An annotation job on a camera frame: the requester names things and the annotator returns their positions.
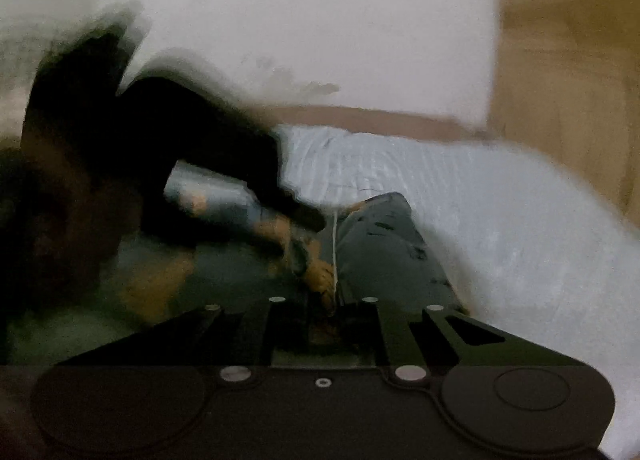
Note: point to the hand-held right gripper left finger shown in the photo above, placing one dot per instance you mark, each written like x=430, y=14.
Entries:
x=282, y=330

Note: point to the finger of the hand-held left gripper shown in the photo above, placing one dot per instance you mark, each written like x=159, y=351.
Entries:
x=302, y=216

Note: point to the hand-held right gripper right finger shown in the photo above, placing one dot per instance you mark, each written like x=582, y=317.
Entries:
x=362, y=327

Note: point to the blue car-print pants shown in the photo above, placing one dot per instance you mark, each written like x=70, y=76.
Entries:
x=380, y=250

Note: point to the plywood panel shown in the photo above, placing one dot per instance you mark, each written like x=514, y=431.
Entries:
x=575, y=65

